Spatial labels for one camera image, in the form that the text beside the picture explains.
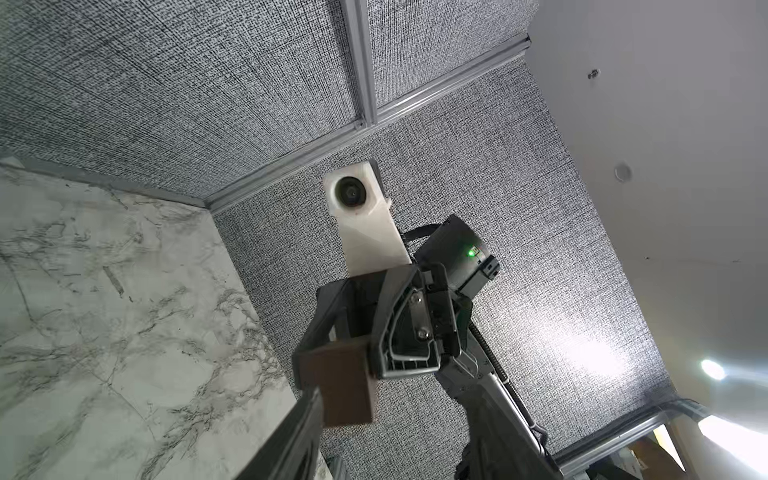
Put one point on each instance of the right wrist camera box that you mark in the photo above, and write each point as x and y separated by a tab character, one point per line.
371	241

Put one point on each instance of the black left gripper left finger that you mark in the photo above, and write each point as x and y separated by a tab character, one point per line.
291	452

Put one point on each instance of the dark triangular wood block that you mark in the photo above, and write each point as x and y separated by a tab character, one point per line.
341	371

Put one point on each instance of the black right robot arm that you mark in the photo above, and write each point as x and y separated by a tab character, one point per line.
469	267

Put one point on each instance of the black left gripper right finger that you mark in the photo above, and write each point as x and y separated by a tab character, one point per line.
501	444

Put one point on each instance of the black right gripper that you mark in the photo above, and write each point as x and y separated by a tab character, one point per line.
416	321

